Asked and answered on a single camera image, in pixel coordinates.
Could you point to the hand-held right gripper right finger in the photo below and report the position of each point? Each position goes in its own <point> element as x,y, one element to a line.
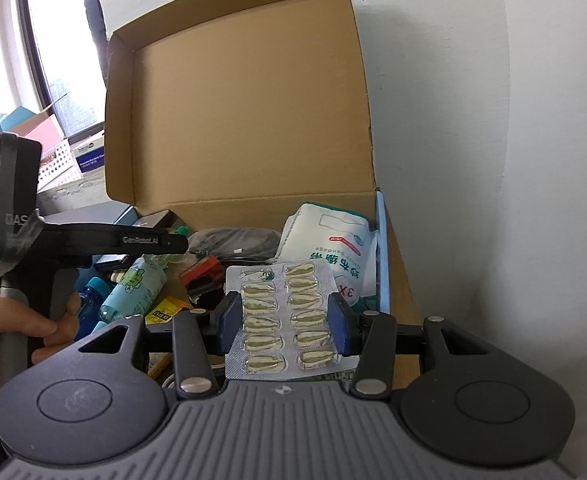
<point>342,324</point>

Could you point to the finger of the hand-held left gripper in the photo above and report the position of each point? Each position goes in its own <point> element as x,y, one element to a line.
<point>133,242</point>

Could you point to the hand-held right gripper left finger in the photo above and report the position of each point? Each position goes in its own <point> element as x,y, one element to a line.
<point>230,324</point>

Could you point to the silver capsule blister pack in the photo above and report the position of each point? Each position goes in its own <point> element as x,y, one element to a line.
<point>284,320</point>

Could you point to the brown cardboard box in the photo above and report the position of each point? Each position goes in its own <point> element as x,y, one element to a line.
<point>253,125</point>

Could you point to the grey small box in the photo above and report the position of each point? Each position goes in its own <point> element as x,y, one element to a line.
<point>159,221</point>

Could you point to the light green plastic bottle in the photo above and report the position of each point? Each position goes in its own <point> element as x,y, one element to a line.
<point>136,287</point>

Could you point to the red and black stamp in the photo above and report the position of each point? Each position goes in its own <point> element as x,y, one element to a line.
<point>202,272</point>

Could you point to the white perforated basket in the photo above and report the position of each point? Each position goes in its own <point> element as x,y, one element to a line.
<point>58,162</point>

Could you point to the yellow packet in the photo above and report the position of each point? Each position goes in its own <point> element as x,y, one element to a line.
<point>169,309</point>

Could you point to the pink box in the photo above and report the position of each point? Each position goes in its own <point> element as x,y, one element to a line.
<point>41,135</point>

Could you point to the blue plastic bottle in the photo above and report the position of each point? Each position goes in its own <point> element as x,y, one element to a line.
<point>92,305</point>

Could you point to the black fabric pouch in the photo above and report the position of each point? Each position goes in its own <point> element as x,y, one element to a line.
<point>233,244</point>

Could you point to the teal folder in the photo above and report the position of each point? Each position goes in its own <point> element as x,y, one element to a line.
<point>18,115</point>

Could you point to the white gauze bandage packet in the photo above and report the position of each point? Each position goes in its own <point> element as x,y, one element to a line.
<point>331,240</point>

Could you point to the blue and white carton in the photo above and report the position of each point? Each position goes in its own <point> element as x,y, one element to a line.
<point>91,152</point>

